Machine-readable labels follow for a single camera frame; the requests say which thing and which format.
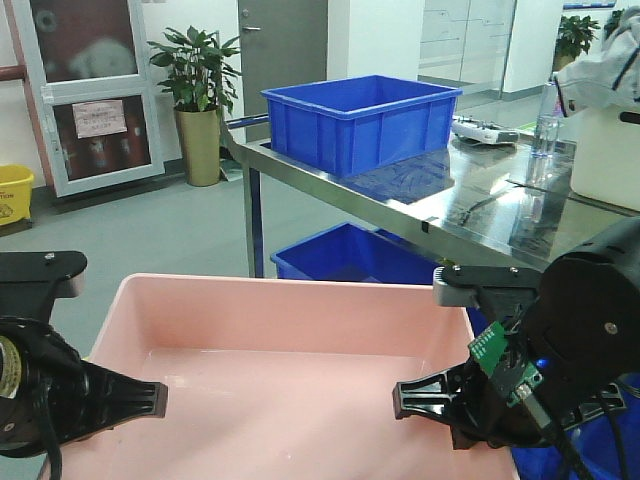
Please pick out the clear water bottle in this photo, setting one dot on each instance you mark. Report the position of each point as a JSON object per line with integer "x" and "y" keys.
{"x": 547, "y": 123}

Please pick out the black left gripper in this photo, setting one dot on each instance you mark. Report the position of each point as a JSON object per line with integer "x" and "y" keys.
{"x": 47, "y": 389}

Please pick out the white remote controller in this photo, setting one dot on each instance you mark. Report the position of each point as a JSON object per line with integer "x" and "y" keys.
{"x": 484, "y": 132}

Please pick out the pink plastic bin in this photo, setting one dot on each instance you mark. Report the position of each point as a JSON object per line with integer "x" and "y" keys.
{"x": 279, "y": 379}

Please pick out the plant in gold pot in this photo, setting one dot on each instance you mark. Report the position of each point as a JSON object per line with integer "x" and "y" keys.
{"x": 201, "y": 81}

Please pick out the distant potted plant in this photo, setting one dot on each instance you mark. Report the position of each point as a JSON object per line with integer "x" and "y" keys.
{"x": 575, "y": 36}

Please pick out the blue crate under table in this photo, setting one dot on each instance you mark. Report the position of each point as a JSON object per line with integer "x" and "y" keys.
{"x": 350, "y": 253}

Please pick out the grey door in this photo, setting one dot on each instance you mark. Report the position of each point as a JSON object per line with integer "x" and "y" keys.
{"x": 283, "y": 43}

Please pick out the blue plastic crate on table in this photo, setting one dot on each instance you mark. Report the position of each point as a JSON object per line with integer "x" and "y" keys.
{"x": 350, "y": 126}

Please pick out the green circuit board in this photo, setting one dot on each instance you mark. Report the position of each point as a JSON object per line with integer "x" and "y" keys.
{"x": 505, "y": 363}

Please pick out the yellow mop bucket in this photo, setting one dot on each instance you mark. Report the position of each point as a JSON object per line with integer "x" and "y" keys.
{"x": 16, "y": 192}

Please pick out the grey jacket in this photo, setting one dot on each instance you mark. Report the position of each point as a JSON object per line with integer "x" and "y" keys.
{"x": 607, "y": 78}

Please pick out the white framed hydrant cabinet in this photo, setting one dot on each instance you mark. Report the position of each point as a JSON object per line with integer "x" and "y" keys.
{"x": 89, "y": 91}

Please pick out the cream plastic basket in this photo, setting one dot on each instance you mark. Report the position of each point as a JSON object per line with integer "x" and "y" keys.
{"x": 606, "y": 161}

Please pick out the stainless steel table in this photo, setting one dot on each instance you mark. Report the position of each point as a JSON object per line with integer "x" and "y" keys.
{"x": 469, "y": 204}

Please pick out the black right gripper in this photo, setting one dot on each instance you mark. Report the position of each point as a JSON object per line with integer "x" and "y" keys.
{"x": 579, "y": 320}

